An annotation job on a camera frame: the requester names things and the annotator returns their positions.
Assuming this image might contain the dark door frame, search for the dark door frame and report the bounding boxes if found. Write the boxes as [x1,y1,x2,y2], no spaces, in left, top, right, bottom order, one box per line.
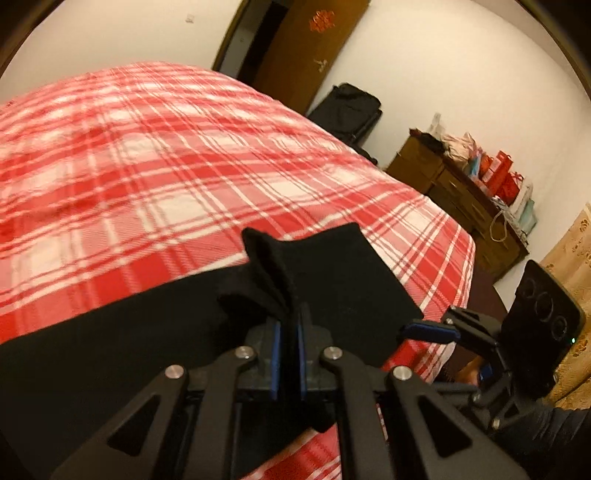
[212,0,296,86]

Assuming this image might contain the pink plastic bag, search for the pink plastic bag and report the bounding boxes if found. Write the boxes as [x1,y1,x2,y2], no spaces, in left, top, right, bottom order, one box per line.
[441,133,478,167]

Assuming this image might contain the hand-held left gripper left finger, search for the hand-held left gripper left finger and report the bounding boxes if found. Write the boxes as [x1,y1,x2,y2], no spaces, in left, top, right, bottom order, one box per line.
[51,318,282,480]

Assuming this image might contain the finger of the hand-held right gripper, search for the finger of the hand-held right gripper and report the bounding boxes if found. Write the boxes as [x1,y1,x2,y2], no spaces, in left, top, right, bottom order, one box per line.
[399,307,502,356]
[431,364,497,403]

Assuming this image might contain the white paper bag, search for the white paper bag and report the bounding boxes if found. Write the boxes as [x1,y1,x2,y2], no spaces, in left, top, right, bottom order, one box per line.
[489,182,534,243]

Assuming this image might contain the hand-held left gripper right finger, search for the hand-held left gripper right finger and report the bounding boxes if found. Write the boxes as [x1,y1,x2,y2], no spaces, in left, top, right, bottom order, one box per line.
[298,307,532,480]

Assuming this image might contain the brown wooden cabinet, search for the brown wooden cabinet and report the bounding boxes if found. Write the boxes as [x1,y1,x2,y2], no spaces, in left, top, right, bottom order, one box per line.
[385,129,531,283]

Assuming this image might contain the red gift bag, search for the red gift bag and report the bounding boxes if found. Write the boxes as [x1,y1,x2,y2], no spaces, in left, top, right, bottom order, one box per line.
[499,171,526,202]
[480,150,513,185]

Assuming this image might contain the red plaid bed sheet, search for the red plaid bed sheet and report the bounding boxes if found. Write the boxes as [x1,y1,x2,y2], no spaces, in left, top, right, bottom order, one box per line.
[0,62,476,480]

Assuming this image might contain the brown wooden door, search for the brown wooden door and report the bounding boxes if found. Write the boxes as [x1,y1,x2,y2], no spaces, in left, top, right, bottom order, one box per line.
[253,0,371,116]

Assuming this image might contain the person's right forearm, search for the person's right forearm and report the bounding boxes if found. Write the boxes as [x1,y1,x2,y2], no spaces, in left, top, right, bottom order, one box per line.
[499,401,591,480]

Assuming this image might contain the black suitcase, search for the black suitcase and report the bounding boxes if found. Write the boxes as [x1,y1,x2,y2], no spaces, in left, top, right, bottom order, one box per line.
[307,83,383,167]

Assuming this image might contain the teal paper bag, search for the teal paper bag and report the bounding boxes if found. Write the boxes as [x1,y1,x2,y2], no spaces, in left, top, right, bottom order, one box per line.
[519,198,539,234]

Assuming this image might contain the red paper door decoration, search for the red paper door decoration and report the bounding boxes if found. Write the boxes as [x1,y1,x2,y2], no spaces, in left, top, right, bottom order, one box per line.
[308,11,340,33]

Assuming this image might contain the black pants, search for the black pants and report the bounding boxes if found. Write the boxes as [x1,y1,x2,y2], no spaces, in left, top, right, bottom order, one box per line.
[0,222,424,480]

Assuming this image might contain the beige floral curtain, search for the beige floral curtain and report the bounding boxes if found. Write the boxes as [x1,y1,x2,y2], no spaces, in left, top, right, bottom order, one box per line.
[538,210,591,409]

